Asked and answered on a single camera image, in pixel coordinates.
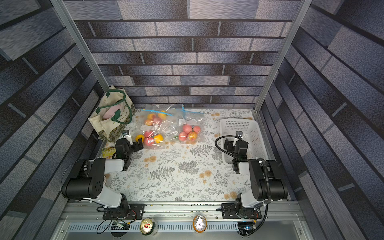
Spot large pink peach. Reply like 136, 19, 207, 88
183, 124, 193, 135

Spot yellow peach red blush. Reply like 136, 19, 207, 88
135, 134, 145, 143

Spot clear zip-top bag blue zipper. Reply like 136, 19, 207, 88
139, 104, 184, 134

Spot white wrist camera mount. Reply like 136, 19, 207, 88
122, 130, 132, 141

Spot canvas tote bag green handles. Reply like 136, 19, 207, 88
88, 86, 136, 143

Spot yellow snack packet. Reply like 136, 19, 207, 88
102, 147, 116, 160

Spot yellow peach green leaf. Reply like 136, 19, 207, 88
158, 111, 167, 121

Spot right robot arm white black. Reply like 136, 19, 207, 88
215, 131, 288, 220

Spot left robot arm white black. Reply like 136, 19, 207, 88
61, 138, 144, 220

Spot wrinkled yellow red peach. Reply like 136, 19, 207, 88
188, 131, 198, 142

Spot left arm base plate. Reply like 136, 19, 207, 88
103, 204, 145, 220

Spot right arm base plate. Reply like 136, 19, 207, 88
216, 203, 262, 220

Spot white plastic mesh basket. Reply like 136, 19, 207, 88
219, 118, 269, 166

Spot pink peach with leaf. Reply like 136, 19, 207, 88
153, 117, 163, 125

